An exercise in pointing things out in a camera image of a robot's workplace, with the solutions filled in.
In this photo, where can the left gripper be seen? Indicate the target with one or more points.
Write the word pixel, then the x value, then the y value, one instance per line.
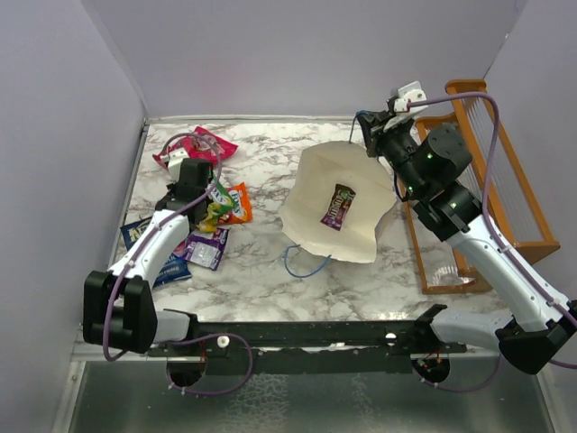
pixel 173 188

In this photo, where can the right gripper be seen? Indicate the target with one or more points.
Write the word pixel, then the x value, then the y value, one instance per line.
pixel 370 120

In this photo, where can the green Savoria snack packet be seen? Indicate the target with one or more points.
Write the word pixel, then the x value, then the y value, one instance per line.
pixel 221 203

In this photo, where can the checkered paper bag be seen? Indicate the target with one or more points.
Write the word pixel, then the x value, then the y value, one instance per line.
pixel 320 168

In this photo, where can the red snack bag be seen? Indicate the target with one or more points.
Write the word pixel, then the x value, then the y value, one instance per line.
pixel 199 144

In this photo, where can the purple candy bag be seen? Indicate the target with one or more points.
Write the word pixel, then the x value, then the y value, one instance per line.
pixel 205 249

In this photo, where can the orange Savoria snack packet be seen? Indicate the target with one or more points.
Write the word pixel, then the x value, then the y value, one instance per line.
pixel 242 210

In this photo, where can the blue kettle chips bag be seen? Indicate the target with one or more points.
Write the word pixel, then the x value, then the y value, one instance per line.
pixel 156 264

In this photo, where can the dark green snack packet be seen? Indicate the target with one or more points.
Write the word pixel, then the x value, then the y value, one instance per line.
pixel 339 206

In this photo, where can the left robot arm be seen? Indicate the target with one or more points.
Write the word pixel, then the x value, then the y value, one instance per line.
pixel 118 308

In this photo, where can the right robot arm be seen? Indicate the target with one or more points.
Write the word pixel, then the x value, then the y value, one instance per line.
pixel 542 319

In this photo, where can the orange wooden rack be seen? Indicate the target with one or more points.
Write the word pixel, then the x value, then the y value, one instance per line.
pixel 512 203

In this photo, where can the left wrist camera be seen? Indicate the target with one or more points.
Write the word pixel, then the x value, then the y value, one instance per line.
pixel 173 161

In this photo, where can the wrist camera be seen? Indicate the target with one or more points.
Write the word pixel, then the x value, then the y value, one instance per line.
pixel 405 103
pixel 173 161

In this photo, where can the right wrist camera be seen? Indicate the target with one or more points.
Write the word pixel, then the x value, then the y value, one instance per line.
pixel 405 103

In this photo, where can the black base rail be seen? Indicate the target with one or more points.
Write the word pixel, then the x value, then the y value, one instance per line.
pixel 249 348

